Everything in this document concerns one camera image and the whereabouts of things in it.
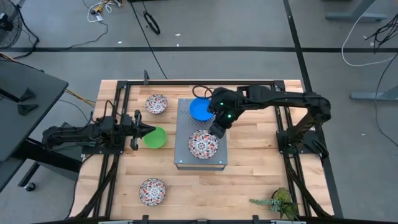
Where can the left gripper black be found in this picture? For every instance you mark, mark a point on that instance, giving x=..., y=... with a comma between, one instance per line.
x=135, y=130

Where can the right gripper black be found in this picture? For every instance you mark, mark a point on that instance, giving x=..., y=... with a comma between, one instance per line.
x=224, y=105

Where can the green plastic bowl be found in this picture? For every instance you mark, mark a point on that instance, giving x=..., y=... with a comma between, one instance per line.
x=157, y=138

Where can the large floral ceramic bowl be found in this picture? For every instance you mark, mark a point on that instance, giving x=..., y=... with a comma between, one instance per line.
x=203, y=144

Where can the blue plastic bowl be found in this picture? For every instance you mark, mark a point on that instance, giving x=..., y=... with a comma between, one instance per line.
x=200, y=109

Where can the small floral ceramic bowl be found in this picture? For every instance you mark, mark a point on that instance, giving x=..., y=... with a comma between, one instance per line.
x=156, y=104
x=152, y=192

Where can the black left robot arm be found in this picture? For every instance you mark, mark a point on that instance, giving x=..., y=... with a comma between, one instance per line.
x=77, y=132

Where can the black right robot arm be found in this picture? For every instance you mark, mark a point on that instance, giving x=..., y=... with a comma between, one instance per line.
x=280, y=96

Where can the grey perforated metal shelf riser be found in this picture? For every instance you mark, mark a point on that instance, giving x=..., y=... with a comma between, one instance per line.
x=183, y=130

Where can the small potted green plant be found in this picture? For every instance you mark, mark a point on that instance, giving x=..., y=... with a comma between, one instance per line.
x=284, y=202

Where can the black caster wheel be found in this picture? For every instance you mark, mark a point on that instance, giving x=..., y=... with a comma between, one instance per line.
x=30, y=187

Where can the black desk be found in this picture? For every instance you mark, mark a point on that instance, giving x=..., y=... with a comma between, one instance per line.
x=9, y=124

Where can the grey desk foot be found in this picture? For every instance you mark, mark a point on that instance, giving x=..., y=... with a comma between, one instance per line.
x=373, y=96
x=354, y=16

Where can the black floor fan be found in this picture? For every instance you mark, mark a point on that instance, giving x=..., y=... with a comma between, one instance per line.
x=9, y=31

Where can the black aluminium table frame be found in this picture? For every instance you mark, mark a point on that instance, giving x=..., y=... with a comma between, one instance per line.
x=202, y=82

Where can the black frame bracket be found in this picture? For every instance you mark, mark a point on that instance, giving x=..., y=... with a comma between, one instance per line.
x=145, y=219
x=256, y=219
x=146, y=77

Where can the black triangular bracket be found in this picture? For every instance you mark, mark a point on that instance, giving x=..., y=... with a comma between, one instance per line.
x=28, y=95
x=28, y=109

